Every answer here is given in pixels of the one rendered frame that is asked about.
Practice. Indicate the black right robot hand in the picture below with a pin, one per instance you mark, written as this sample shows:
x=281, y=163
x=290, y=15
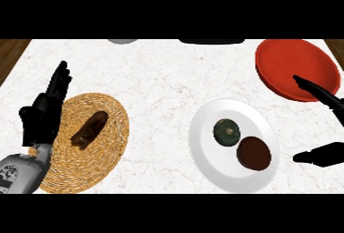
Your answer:
x=330, y=100

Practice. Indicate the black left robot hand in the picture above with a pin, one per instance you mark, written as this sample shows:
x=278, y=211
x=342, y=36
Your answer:
x=42, y=113

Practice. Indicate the white oval plate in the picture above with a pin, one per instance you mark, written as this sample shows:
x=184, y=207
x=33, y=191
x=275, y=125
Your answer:
x=232, y=145

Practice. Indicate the brown oblong food item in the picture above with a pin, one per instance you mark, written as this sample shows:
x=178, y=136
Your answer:
x=91, y=129

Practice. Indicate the round woven wicker placemat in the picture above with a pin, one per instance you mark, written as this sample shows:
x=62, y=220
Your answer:
x=85, y=142

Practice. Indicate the dark brown round food item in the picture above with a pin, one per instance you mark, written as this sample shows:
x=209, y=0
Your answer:
x=254, y=153

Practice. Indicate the red bowl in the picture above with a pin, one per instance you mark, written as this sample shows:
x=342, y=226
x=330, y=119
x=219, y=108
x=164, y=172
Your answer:
x=293, y=66

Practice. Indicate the grey round object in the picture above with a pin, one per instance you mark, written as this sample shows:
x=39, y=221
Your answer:
x=122, y=41

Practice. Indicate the dark green round squash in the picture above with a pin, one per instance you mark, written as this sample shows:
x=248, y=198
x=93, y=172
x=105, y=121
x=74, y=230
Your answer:
x=226, y=132

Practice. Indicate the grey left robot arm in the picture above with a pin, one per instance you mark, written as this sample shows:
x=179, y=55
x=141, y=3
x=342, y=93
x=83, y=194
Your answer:
x=21, y=171

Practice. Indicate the black flat object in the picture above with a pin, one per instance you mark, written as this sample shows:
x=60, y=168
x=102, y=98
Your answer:
x=210, y=41

